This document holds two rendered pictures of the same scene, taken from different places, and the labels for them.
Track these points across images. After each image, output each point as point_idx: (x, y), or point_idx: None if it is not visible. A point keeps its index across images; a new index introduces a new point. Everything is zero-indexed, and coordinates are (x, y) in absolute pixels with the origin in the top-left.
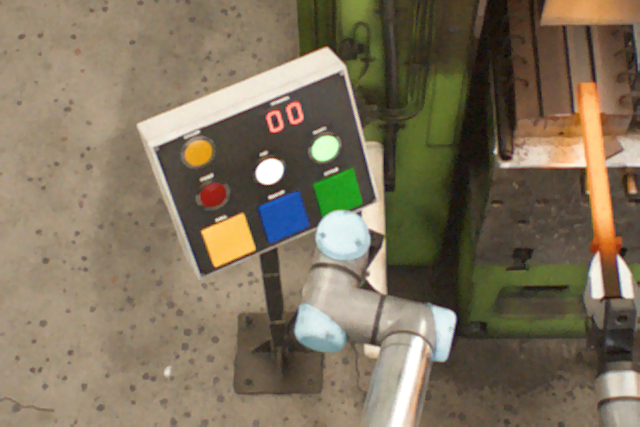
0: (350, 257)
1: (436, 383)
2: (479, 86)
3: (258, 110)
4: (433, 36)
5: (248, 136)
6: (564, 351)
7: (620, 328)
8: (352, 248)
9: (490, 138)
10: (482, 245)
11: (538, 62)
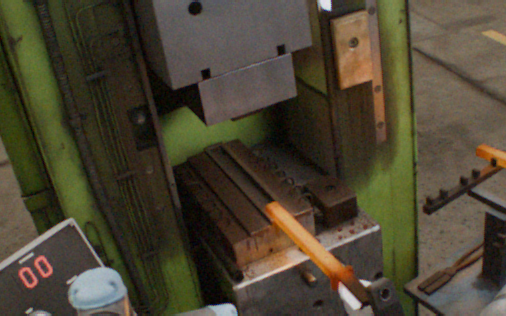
0: (109, 300)
1: None
2: (212, 305)
3: (10, 270)
4: (146, 217)
5: (9, 296)
6: None
7: (388, 305)
8: (107, 288)
9: (223, 281)
10: None
11: (231, 211)
